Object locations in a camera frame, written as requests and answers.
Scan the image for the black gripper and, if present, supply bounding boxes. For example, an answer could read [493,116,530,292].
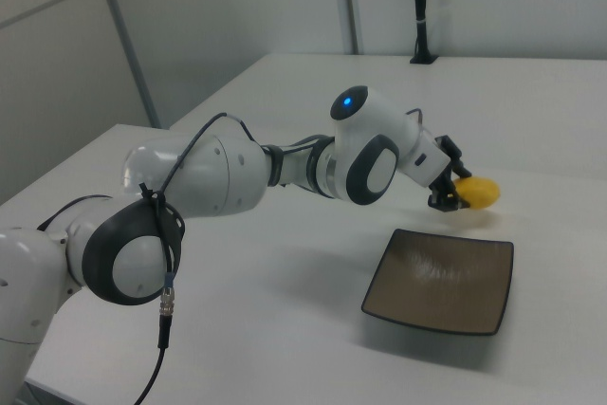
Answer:
[427,134,474,213]

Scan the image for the yellow lemon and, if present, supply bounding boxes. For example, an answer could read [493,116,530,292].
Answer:
[451,175,502,212]

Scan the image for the brown square ceramic plate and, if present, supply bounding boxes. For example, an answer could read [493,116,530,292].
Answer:
[360,228,516,337]

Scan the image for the black pole with base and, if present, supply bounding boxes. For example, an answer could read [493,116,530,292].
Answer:
[409,0,440,66]

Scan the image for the grey partition frame post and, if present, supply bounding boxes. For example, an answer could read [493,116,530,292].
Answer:
[88,0,161,130]
[337,0,364,56]

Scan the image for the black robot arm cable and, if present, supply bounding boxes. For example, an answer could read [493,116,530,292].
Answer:
[134,112,267,405]

